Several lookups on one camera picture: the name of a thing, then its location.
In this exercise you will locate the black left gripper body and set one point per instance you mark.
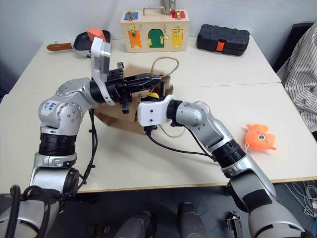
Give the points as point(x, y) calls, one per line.
point(116, 86)

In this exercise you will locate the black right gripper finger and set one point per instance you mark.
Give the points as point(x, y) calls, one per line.
point(146, 78)
point(143, 85)

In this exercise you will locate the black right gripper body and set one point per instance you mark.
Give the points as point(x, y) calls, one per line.
point(148, 99)

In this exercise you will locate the brown paper bag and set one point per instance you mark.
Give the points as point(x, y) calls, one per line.
point(119, 119)

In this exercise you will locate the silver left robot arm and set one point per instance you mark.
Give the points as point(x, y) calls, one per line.
point(62, 111)

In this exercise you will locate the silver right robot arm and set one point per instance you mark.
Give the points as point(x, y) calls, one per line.
point(213, 131)

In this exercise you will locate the orange fish plush toy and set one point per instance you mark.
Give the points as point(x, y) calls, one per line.
point(260, 137)

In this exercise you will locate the wooden lock box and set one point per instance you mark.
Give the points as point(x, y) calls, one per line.
point(153, 32)

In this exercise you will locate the orange toy block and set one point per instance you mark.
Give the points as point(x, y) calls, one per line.
point(95, 33)

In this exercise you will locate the black plastic tool case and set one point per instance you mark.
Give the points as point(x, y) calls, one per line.
point(223, 39)

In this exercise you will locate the dark rounded robot leg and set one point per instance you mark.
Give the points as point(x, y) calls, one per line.
point(190, 220)
point(135, 225)

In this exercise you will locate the black chair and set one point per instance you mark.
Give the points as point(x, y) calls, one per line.
point(287, 49)

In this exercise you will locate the person in striped shirt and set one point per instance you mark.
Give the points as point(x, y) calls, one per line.
point(301, 74)

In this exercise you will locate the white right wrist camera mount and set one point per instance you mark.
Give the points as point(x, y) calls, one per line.
point(151, 111)

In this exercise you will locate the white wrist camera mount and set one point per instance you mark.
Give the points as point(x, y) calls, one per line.
point(100, 57)
point(151, 111)

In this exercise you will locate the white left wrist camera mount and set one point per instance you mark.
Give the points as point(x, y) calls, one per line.
point(100, 57)

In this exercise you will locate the black metal bracket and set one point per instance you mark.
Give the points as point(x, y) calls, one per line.
point(234, 223)

